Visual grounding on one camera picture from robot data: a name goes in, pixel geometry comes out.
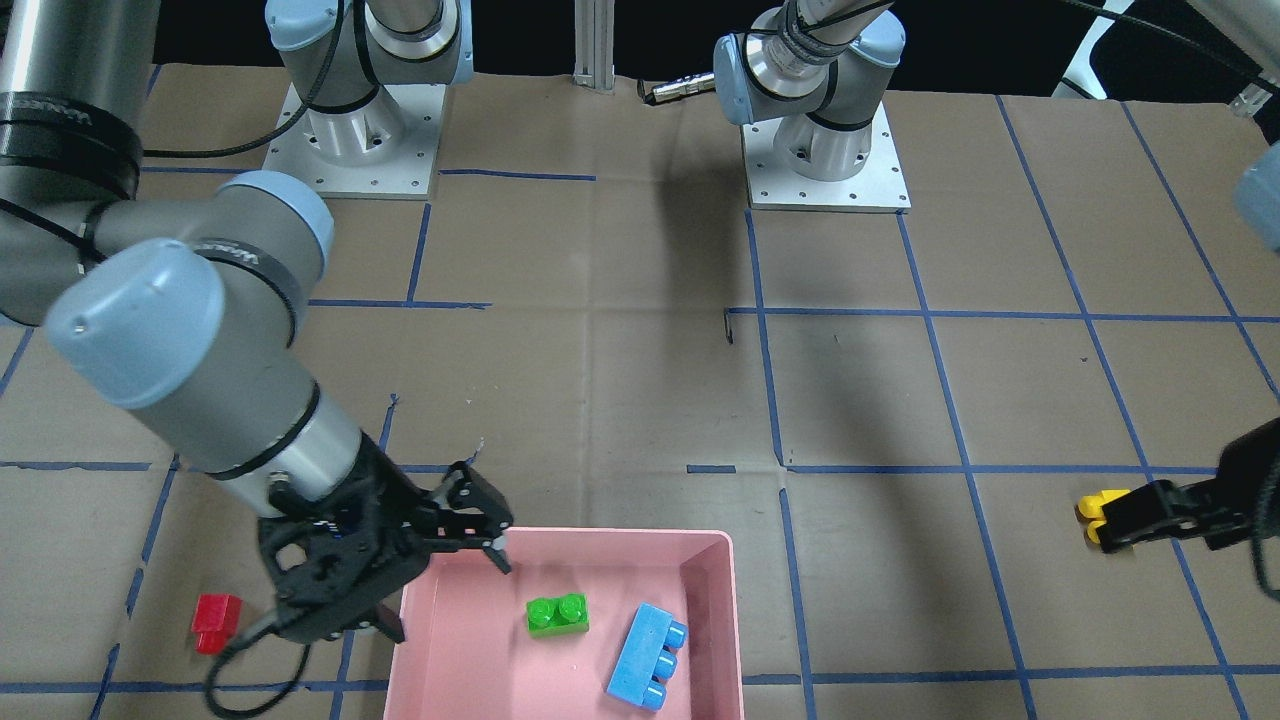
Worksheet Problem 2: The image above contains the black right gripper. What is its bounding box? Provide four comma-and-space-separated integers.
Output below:
259, 436, 513, 644

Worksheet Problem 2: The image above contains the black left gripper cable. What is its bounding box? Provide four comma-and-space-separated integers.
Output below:
1060, 0, 1280, 86

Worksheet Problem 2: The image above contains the green toy block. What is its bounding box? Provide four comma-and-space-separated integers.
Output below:
525, 592, 590, 638

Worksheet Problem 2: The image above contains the yellow toy block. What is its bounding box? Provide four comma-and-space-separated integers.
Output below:
1075, 489, 1132, 547

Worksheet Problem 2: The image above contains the aluminium frame post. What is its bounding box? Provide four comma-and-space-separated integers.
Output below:
572, 0, 616, 94

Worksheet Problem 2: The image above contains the blue toy block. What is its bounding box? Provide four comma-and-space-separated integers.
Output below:
605, 602, 689, 712

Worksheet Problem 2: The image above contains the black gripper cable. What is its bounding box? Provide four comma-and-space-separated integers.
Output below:
1060, 0, 1280, 86
205, 610, 314, 719

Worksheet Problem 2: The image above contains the red toy block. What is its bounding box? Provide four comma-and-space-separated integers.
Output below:
189, 593, 243, 656

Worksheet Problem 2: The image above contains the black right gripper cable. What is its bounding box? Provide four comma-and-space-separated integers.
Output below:
205, 610, 314, 719

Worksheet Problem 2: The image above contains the pink plastic box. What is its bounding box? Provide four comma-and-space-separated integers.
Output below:
383, 527, 745, 719

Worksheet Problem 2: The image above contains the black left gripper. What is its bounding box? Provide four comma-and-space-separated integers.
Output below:
1097, 418, 1279, 553

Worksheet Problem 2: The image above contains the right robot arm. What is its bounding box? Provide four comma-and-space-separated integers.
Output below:
3, 1, 513, 650

